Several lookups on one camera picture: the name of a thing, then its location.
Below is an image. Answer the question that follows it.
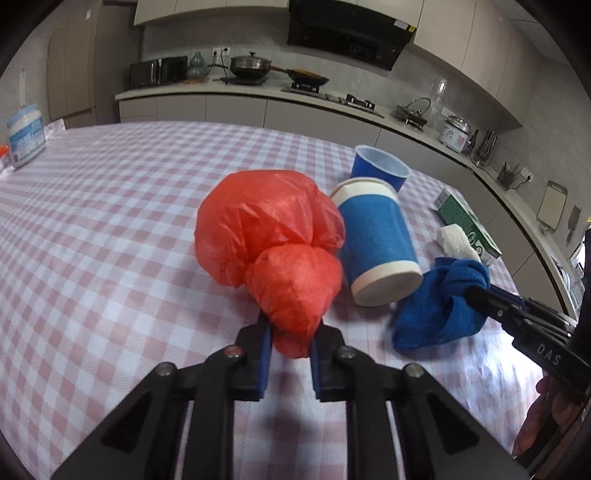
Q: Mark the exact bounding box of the black chopstick holder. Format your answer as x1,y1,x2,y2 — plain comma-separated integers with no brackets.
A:
498,162,520,190

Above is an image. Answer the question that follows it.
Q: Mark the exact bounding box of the person's right hand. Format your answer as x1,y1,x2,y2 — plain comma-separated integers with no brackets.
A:
512,376,591,460

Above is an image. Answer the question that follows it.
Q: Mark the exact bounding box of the pink checked tablecloth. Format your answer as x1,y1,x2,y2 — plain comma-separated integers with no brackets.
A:
0,120,573,480

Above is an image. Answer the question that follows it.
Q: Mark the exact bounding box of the black microwave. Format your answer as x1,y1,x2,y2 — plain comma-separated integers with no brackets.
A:
129,55,189,88

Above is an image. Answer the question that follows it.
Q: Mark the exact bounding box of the beige refrigerator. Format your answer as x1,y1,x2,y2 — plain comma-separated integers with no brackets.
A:
46,9,118,130

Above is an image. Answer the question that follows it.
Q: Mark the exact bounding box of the white cutting board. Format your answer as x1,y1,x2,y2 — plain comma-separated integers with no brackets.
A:
537,181,568,230

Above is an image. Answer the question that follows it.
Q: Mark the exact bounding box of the blue cloth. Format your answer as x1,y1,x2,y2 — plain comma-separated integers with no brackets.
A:
392,257,491,352

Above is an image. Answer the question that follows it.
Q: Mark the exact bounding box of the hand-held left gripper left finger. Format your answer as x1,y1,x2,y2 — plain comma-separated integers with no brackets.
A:
50,311,273,480

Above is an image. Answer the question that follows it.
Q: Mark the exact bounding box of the cleaver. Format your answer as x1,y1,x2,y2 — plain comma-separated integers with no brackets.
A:
567,205,583,243

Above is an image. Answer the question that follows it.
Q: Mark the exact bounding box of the metal utensil holder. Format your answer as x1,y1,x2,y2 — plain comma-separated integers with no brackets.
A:
478,129,498,167

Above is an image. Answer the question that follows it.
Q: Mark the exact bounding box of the white tissue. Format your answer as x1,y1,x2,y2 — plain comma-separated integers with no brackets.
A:
436,224,482,264

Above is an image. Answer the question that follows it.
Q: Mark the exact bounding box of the black wok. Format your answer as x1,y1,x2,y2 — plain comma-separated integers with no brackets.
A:
270,66,331,88

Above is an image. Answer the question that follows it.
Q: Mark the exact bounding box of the black range hood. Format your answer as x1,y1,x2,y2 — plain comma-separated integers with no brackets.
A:
287,0,416,71

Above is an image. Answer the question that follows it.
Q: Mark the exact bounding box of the tall blue paper cup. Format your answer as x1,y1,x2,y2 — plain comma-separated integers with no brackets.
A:
329,178,423,308

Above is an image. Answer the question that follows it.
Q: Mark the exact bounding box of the short blue cup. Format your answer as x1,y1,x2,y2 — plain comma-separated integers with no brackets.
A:
350,144,411,195

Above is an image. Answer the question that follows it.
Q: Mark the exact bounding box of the black gas stove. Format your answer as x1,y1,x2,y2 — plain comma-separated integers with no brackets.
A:
281,85,385,118

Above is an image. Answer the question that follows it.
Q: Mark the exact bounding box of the green vase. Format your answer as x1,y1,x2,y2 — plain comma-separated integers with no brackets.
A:
187,51,209,80

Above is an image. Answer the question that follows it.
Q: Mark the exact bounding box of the green white box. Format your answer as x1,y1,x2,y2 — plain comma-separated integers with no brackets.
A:
434,188,503,260

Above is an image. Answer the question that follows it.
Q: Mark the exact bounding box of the white jar blue label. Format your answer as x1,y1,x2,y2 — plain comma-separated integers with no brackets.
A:
6,104,48,169

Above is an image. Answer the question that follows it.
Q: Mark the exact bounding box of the white rice cooker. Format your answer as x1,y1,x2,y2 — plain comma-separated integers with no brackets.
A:
438,115,472,153

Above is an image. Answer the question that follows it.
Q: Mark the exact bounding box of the red plastic bag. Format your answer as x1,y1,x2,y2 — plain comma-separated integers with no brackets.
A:
194,169,347,360

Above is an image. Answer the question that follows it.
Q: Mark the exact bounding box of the grey pot with lid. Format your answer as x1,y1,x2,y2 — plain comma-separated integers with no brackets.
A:
229,52,273,79

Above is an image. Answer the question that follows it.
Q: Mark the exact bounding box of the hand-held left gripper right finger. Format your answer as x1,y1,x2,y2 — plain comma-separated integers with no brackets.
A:
309,323,532,480

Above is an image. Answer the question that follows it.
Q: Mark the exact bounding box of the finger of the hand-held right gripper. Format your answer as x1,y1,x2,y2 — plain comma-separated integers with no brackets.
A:
463,286,532,330
487,284,580,326

